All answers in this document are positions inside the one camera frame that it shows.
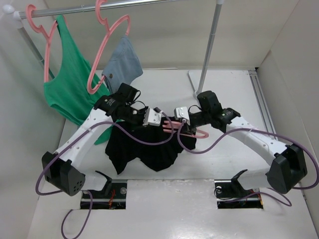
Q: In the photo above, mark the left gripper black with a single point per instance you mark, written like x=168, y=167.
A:
x=143, y=111

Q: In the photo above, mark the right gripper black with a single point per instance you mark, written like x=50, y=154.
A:
x=191, y=126

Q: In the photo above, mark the black t shirt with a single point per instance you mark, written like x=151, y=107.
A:
x=121, y=149

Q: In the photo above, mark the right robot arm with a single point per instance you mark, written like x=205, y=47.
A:
x=286, y=163

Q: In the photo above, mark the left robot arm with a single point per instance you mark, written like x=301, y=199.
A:
x=61, y=168

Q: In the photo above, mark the blue denim garment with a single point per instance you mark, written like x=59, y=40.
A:
x=123, y=67

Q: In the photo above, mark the green tank top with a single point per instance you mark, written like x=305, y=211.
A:
x=67, y=92

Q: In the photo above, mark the metal clothes rack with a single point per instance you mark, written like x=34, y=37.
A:
x=18, y=16

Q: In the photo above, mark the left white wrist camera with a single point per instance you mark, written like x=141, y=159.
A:
x=152, y=118

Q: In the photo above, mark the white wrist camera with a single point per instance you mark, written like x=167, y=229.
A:
x=181, y=113
x=152, y=118

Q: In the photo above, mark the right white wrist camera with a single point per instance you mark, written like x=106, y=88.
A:
x=181, y=113

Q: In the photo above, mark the aluminium rail right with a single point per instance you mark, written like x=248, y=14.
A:
x=261, y=101

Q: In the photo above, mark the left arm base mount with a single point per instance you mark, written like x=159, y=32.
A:
x=115, y=198

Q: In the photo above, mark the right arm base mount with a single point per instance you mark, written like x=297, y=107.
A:
x=230, y=195

